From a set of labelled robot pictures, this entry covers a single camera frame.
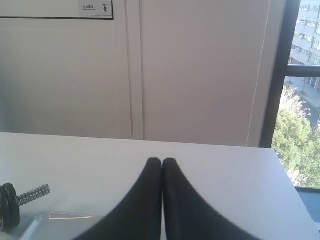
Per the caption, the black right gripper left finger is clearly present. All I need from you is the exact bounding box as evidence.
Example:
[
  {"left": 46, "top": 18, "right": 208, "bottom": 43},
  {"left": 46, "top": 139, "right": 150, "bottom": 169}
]
[{"left": 76, "top": 157, "right": 162, "bottom": 240}]

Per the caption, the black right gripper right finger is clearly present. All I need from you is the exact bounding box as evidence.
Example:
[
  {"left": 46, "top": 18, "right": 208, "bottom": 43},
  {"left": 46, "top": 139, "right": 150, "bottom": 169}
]
[{"left": 162, "top": 158, "right": 253, "bottom": 240}]

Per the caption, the chrome threaded dumbbell bar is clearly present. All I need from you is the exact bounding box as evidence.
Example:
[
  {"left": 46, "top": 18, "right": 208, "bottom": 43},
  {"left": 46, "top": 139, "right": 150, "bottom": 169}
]
[{"left": 16, "top": 184, "right": 51, "bottom": 206}]

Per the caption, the black weight plate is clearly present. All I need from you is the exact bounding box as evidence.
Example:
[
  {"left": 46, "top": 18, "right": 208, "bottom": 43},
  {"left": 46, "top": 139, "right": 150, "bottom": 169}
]
[{"left": 0, "top": 182, "right": 20, "bottom": 232}]

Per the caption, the white plastic tray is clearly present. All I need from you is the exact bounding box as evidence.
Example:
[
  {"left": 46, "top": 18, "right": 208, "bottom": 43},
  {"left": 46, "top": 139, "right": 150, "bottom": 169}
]
[{"left": 0, "top": 211, "right": 101, "bottom": 240}]

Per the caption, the white warning sign sticker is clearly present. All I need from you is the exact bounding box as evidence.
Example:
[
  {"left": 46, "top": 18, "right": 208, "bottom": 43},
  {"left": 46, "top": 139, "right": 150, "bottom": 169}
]
[{"left": 78, "top": 0, "right": 113, "bottom": 18}]

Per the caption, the black window frame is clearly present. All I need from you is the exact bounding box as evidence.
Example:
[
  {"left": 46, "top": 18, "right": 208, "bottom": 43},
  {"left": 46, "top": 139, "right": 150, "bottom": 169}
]
[{"left": 259, "top": 0, "right": 320, "bottom": 148}]

